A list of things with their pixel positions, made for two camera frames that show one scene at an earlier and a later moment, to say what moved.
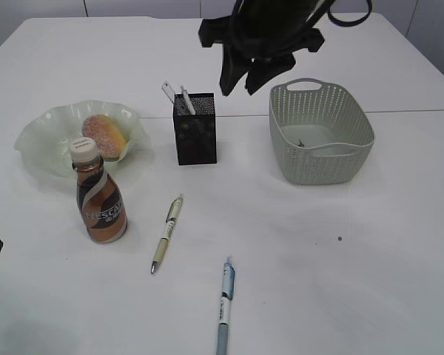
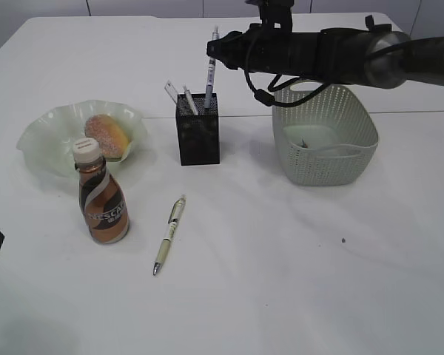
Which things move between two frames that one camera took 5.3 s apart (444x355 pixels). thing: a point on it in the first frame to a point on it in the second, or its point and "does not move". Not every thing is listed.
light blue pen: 227,296 to 211,75
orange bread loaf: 109,134 does not move
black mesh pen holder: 196,133 does not move
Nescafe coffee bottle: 101,200 does not move
